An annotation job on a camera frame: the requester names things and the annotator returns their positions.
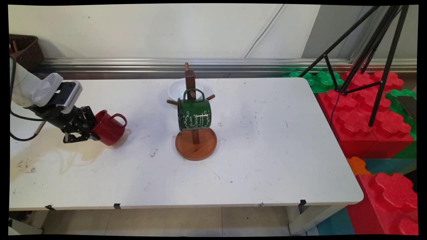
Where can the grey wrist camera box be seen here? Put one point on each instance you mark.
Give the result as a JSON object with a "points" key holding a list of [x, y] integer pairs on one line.
{"points": [[71, 95]]}

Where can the aluminium wall rail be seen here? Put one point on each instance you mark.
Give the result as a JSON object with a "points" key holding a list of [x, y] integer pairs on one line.
{"points": [[233, 65]]}

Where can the white table leg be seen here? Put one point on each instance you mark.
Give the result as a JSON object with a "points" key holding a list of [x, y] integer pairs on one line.
{"points": [[310, 220]]}

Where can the orange foam building block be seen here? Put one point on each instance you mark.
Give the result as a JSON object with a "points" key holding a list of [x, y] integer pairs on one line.
{"points": [[357, 166]]}

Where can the teal foam building block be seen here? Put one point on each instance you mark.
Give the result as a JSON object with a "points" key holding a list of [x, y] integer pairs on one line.
{"points": [[383, 165], [335, 223]]}

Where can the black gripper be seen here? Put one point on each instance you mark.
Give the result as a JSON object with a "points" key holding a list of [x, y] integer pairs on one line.
{"points": [[71, 121]]}

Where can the wooden mug tree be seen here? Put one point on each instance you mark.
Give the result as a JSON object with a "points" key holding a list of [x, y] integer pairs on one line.
{"points": [[196, 150]]}

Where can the red enamel mug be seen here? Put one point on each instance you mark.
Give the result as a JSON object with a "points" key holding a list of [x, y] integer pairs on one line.
{"points": [[106, 130]]}

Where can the brown wicker basket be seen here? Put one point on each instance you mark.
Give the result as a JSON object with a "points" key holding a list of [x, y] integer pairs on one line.
{"points": [[30, 53]]}

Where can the white vented camera mount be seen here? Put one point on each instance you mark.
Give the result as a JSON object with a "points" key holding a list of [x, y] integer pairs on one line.
{"points": [[45, 90]]}

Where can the green foam building block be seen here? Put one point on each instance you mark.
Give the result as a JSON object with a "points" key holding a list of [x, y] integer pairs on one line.
{"points": [[320, 81], [397, 106]]}

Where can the green enamel mug white lettering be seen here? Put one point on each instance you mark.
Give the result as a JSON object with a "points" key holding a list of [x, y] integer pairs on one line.
{"points": [[193, 113]]}

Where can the white bowl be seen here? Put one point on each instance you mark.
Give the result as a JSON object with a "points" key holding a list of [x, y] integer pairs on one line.
{"points": [[176, 88]]}

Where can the red foam building block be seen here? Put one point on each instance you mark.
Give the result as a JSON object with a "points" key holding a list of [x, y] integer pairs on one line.
{"points": [[383, 203], [353, 133], [360, 80]]}

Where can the black tripod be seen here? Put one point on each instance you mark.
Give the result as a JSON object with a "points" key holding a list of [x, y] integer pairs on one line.
{"points": [[388, 66]]}

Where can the black table leg bracket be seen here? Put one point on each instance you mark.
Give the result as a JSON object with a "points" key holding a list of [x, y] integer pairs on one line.
{"points": [[302, 205]]}

